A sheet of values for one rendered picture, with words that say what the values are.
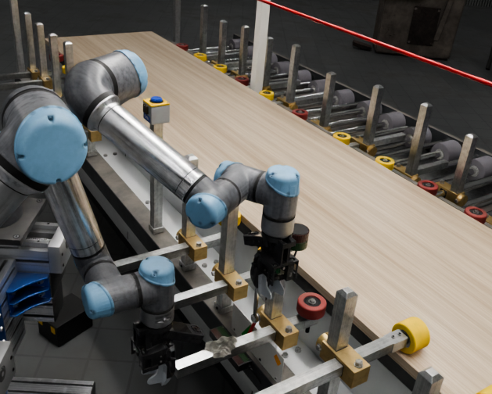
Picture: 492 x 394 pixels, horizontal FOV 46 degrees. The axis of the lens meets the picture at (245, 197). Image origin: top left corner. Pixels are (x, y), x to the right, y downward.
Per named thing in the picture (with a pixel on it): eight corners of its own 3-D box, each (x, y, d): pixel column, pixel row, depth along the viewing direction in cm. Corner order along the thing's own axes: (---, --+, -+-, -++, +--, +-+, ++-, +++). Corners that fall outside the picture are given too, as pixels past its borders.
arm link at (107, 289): (77, 297, 126) (126, 284, 131) (91, 330, 117) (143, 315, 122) (74, 267, 122) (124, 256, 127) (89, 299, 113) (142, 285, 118)
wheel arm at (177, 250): (115, 277, 180) (114, 266, 178) (111, 271, 183) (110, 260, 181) (235, 243, 202) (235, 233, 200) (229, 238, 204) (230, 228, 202)
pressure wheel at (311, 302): (304, 345, 159) (310, 313, 153) (287, 327, 165) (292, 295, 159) (327, 335, 163) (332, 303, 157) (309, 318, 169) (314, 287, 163)
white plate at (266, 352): (278, 386, 158) (282, 359, 153) (230, 328, 177) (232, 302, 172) (280, 385, 158) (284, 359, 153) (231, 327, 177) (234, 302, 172)
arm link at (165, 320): (165, 289, 132) (181, 310, 127) (165, 305, 135) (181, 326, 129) (134, 299, 129) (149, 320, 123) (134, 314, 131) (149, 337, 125)
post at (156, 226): (153, 234, 219) (152, 123, 197) (148, 228, 222) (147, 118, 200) (164, 231, 221) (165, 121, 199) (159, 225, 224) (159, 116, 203)
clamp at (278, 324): (281, 351, 153) (284, 337, 150) (254, 320, 163) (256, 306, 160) (299, 344, 156) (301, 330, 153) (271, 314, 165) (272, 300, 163)
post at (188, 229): (184, 281, 203) (188, 158, 180) (180, 276, 205) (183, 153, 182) (193, 279, 205) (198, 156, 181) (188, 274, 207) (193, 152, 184)
